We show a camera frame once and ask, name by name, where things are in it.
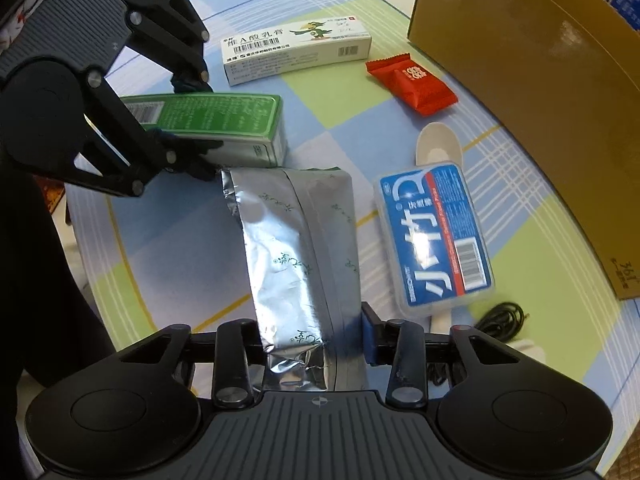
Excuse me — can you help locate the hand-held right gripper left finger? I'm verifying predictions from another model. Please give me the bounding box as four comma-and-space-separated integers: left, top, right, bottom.
116, 320, 264, 409

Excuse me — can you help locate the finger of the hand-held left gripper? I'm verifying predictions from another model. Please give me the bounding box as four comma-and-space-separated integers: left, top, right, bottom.
122, 0, 213, 96
31, 70, 224, 198

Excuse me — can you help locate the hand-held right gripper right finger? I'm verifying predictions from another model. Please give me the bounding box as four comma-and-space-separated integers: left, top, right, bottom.
361, 302, 527, 409

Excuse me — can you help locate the green medicine box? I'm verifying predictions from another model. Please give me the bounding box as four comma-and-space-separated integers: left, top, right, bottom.
120, 94, 289, 168

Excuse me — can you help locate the silver foil bag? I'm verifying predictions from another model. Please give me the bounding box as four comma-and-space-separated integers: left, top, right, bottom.
220, 166, 370, 392

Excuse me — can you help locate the white medicine box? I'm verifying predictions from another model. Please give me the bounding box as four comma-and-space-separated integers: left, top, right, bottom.
221, 15, 374, 87

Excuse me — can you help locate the plastic box with blue label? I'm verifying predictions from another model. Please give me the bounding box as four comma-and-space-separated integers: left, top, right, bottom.
375, 162, 496, 319

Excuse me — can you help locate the black cable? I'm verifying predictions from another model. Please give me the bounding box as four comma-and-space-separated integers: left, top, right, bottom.
472, 302, 527, 347

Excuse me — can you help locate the white square night light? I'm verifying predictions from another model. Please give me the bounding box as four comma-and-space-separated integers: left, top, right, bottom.
507, 337, 548, 363

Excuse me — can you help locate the brown cardboard box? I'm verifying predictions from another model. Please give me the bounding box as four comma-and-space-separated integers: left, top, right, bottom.
407, 0, 640, 302

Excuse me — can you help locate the red snack packet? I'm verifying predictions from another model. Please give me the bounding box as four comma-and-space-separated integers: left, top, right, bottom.
365, 54, 459, 117

